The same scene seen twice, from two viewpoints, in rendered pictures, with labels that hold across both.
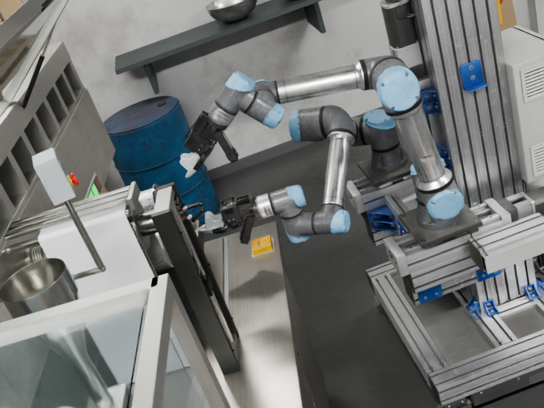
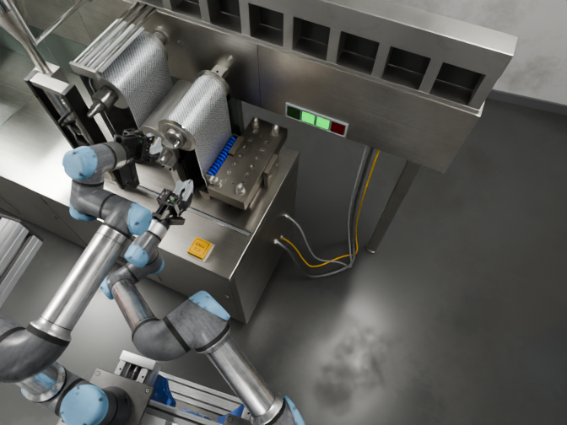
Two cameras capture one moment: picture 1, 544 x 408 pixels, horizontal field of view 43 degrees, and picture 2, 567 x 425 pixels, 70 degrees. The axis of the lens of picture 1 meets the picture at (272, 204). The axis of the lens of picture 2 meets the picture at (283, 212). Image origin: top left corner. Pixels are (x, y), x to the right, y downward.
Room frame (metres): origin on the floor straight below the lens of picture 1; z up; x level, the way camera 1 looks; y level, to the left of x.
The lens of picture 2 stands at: (2.56, -0.43, 2.36)
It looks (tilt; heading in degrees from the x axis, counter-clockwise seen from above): 61 degrees down; 108
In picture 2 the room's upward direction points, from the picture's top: 2 degrees clockwise
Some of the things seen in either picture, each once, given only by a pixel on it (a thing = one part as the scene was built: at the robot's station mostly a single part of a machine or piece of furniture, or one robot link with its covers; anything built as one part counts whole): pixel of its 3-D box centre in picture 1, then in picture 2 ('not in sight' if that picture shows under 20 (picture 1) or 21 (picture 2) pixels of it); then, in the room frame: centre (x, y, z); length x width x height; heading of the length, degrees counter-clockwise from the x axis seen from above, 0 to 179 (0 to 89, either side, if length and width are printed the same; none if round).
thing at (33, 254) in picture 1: (44, 255); (156, 41); (1.71, 0.64, 1.34); 0.07 x 0.07 x 0.07; 84
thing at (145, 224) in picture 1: (150, 222); (105, 98); (1.68, 0.33, 1.34); 0.06 x 0.06 x 0.06; 84
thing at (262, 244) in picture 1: (261, 244); (199, 248); (2.06, 0.08, 0.91); 0.07 x 0.07 x 0.02; 84
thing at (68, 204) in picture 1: (83, 233); (18, 16); (1.38, 0.42, 1.51); 0.02 x 0.02 x 0.20
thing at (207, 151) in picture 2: not in sight; (214, 142); (2.00, 0.44, 1.11); 0.23 x 0.01 x 0.18; 84
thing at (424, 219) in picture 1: (435, 206); (103, 410); (2.00, -0.53, 0.87); 0.15 x 0.15 x 0.10
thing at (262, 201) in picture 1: (264, 206); (154, 228); (1.96, 0.03, 1.11); 0.08 x 0.05 x 0.08; 175
